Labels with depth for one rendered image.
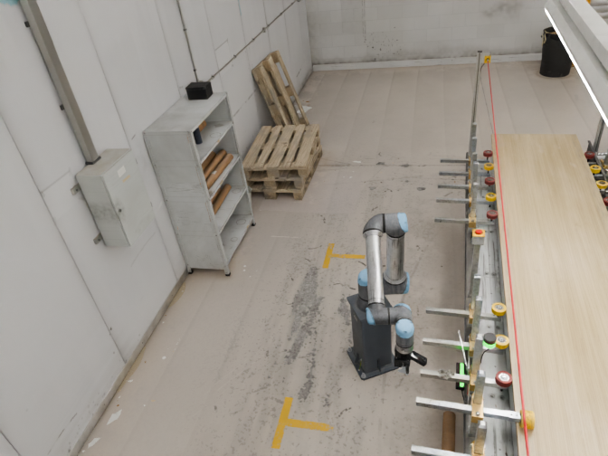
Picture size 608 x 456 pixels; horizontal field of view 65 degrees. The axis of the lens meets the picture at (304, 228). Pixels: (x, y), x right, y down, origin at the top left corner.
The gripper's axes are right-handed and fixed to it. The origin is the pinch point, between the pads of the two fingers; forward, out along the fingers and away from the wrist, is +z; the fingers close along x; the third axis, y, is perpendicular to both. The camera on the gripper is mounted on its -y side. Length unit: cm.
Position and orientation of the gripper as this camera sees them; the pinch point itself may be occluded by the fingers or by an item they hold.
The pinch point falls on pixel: (408, 373)
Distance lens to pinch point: 278.5
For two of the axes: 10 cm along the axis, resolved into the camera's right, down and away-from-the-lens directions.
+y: -9.6, -0.6, 2.8
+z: 1.1, 8.1, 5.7
